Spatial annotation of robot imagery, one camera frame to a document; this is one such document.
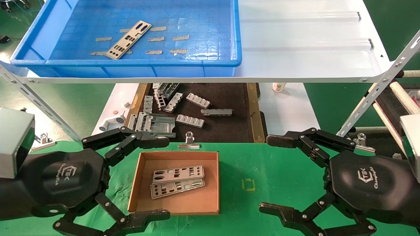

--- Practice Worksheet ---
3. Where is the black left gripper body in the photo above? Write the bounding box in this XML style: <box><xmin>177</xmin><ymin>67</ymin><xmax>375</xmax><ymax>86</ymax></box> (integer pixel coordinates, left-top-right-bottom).
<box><xmin>0</xmin><ymin>148</ymin><xmax>110</xmax><ymax>221</ymax></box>

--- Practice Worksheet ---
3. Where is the white plastic pipe fitting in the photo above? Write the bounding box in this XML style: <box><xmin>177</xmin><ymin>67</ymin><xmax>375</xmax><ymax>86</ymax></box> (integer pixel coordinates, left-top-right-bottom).
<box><xmin>98</xmin><ymin>111</ymin><xmax>126</xmax><ymax>131</ymax></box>

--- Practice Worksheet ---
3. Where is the cream tube frame cart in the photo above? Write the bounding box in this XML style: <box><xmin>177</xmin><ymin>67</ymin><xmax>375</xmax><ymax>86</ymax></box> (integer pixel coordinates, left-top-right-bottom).
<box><xmin>353</xmin><ymin>70</ymin><xmax>420</xmax><ymax>161</ymax></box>

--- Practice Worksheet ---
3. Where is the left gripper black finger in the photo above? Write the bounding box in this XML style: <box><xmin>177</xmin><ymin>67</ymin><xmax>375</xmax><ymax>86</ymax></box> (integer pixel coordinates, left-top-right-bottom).
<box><xmin>52</xmin><ymin>193</ymin><xmax>171</xmax><ymax>236</ymax></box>
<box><xmin>81</xmin><ymin>126</ymin><xmax>170</xmax><ymax>167</ymax></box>

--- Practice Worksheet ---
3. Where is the silver metal I/O shield plate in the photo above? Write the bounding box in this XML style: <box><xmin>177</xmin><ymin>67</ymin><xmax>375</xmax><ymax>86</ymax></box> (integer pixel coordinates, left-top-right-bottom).
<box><xmin>151</xmin><ymin>165</ymin><xmax>205</xmax><ymax>185</ymax></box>
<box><xmin>150</xmin><ymin>179</ymin><xmax>206</xmax><ymax>200</ymax></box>
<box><xmin>105</xmin><ymin>20</ymin><xmax>152</xmax><ymax>60</ymax></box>

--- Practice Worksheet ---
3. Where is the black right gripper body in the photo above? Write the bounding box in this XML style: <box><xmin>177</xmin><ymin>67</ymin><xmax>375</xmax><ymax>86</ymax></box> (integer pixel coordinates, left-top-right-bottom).
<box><xmin>328</xmin><ymin>150</ymin><xmax>420</xmax><ymax>226</ymax></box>

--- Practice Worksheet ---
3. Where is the green table cloth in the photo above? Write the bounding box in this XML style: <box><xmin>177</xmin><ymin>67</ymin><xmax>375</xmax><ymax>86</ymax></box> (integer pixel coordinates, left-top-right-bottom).
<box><xmin>0</xmin><ymin>141</ymin><xmax>420</xmax><ymax>236</ymax></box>

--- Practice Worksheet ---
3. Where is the white perforated angle bar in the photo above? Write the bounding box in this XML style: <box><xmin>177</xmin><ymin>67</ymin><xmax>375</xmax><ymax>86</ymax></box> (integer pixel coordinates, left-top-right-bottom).
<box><xmin>336</xmin><ymin>29</ymin><xmax>420</xmax><ymax>137</ymax></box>
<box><xmin>0</xmin><ymin>64</ymin><xmax>81</xmax><ymax>141</ymax></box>

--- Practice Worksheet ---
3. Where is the large grey metal frame plate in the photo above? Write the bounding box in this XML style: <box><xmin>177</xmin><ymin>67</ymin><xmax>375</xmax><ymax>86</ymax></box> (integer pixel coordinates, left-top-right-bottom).
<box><xmin>136</xmin><ymin>112</ymin><xmax>176</xmax><ymax>138</ymax></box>

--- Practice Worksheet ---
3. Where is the black chair base with casters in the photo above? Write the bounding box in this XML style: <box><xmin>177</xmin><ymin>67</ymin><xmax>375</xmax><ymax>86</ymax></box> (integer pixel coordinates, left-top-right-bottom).
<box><xmin>0</xmin><ymin>0</ymin><xmax>31</xmax><ymax>13</ymax></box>

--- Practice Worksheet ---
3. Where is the white metal shelf board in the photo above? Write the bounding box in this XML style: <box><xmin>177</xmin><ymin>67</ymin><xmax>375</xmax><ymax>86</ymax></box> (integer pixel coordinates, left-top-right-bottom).
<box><xmin>0</xmin><ymin>0</ymin><xmax>392</xmax><ymax>83</ymax></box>

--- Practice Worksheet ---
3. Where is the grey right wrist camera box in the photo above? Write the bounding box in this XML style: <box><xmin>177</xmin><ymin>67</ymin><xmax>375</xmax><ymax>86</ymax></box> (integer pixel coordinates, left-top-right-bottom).
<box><xmin>400</xmin><ymin>114</ymin><xmax>420</xmax><ymax>182</ymax></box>

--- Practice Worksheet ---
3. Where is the silver binder clip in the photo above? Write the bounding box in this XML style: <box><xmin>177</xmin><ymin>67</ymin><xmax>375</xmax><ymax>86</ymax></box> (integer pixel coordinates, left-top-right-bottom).
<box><xmin>31</xmin><ymin>133</ymin><xmax>56</xmax><ymax>152</ymax></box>
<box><xmin>178</xmin><ymin>131</ymin><xmax>200</xmax><ymax>149</ymax></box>
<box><xmin>353</xmin><ymin>133</ymin><xmax>376</xmax><ymax>153</ymax></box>

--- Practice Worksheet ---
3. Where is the blue plastic tray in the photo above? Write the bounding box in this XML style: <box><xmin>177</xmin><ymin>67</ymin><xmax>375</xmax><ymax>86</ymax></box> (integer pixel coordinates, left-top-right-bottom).
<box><xmin>10</xmin><ymin>0</ymin><xmax>242</xmax><ymax>78</ymax></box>

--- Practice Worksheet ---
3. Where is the ribbed grey metal bracket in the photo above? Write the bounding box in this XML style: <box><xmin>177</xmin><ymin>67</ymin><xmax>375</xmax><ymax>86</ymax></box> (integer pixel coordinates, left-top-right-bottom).
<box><xmin>186</xmin><ymin>93</ymin><xmax>211</xmax><ymax>109</ymax></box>
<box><xmin>176</xmin><ymin>114</ymin><xmax>205</xmax><ymax>128</ymax></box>

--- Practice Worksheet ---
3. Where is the shallow brown cardboard box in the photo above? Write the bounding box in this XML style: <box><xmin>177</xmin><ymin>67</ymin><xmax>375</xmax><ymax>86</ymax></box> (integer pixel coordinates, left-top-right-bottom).
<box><xmin>127</xmin><ymin>151</ymin><xmax>220</xmax><ymax>216</ymax></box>

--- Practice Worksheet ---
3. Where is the slotted metal bracket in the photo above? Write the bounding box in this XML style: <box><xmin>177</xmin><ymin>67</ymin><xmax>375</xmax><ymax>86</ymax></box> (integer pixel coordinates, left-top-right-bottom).
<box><xmin>153</xmin><ymin>83</ymin><xmax>180</xmax><ymax>99</ymax></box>

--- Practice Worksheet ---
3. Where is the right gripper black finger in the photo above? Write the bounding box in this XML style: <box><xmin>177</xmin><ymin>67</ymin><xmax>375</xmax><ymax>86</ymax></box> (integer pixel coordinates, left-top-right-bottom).
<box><xmin>266</xmin><ymin>128</ymin><xmax>356</xmax><ymax>167</ymax></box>
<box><xmin>259</xmin><ymin>192</ymin><xmax>377</xmax><ymax>236</ymax></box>

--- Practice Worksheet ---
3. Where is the long grey metal bar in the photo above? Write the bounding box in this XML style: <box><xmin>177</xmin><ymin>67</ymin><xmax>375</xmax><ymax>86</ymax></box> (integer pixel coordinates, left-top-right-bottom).
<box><xmin>201</xmin><ymin>108</ymin><xmax>233</xmax><ymax>116</ymax></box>

